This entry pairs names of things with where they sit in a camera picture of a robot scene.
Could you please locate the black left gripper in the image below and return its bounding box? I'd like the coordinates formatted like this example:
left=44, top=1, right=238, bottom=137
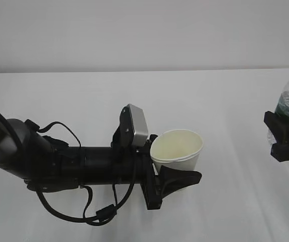
left=110, top=135, right=201, bottom=210

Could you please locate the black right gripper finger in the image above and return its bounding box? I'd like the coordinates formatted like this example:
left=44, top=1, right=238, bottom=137
left=264, top=111, right=289, bottom=162

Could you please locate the white paper cup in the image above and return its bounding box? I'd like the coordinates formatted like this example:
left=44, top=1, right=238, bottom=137
left=150, top=129, right=204, bottom=173

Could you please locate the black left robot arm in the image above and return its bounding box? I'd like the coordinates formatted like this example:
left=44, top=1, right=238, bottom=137
left=0, top=104, right=202, bottom=210

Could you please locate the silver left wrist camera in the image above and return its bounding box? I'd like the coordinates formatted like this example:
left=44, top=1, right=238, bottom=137
left=111, top=103, right=149, bottom=148

